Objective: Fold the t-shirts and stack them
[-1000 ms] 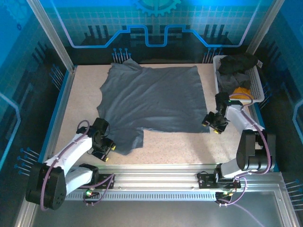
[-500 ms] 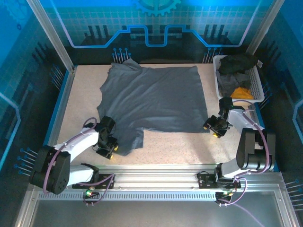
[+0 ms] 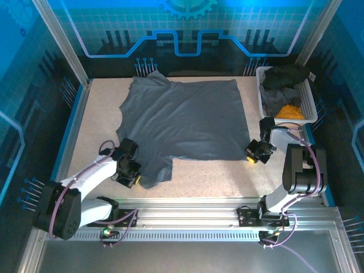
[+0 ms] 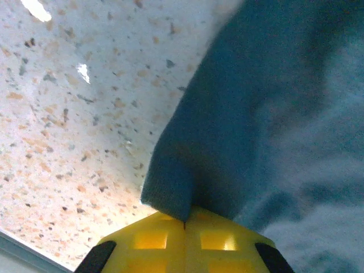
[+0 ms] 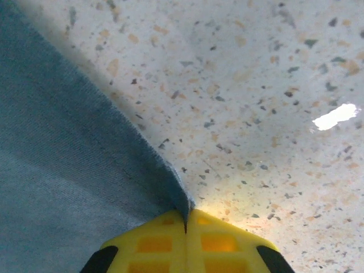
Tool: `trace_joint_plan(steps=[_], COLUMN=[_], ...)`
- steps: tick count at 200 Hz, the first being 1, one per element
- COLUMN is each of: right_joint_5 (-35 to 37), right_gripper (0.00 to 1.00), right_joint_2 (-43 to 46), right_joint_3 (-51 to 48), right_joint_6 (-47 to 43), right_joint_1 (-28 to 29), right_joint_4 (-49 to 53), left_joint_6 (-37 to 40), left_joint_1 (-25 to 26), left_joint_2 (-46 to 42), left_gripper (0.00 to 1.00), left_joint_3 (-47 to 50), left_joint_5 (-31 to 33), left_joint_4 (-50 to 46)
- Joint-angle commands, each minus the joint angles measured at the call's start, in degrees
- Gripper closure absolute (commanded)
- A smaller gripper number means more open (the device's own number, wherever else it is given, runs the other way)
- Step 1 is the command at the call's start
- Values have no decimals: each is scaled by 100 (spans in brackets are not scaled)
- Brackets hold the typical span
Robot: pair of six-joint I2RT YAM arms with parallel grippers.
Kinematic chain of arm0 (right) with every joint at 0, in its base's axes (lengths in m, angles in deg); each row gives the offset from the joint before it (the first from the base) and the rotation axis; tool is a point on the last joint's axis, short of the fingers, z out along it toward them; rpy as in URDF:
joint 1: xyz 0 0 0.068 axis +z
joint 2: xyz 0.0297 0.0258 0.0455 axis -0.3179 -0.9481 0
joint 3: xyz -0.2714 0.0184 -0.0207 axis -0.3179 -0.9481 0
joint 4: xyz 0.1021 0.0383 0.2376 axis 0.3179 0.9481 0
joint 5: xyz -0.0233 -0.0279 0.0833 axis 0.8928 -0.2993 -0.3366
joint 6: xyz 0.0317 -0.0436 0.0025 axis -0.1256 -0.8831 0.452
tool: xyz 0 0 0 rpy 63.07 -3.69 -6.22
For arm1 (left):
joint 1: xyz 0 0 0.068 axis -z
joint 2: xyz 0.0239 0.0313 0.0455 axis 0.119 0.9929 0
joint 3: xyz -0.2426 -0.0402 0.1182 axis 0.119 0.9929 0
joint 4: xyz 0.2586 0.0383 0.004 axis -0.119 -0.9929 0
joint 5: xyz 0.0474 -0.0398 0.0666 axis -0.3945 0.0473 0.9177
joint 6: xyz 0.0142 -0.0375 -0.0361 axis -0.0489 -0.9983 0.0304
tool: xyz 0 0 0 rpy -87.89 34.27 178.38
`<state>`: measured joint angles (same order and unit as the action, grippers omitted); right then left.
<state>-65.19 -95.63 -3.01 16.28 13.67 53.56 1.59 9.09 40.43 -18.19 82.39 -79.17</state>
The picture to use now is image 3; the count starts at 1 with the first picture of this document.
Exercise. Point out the large grey t-shirt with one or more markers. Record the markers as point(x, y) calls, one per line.
point(182, 119)

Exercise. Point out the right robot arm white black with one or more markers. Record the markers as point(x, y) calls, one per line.
point(301, 170)

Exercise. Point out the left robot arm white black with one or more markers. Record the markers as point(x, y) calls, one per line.
point(82, 182)

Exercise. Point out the yellow garment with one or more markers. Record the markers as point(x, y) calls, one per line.
point(290, 112)

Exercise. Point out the small grey crumpled garment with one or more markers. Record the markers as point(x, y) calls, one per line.
point(274, 98)

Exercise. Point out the small circuit board with LED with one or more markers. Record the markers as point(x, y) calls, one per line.
point(108, 231)
point(268, 233)

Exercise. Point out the white plastic laundry basket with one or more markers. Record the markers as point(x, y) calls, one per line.
point(308, 99)

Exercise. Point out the black garment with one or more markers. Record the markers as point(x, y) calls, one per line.
point(284, 75)

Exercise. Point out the aluminium side frame rail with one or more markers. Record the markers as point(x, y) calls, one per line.
point(71, 133)

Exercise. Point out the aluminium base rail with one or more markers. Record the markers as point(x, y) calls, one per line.
point(193, 219)

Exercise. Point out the aluminium frame post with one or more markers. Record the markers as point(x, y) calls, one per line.
point(318, 28)
point(61, 42)

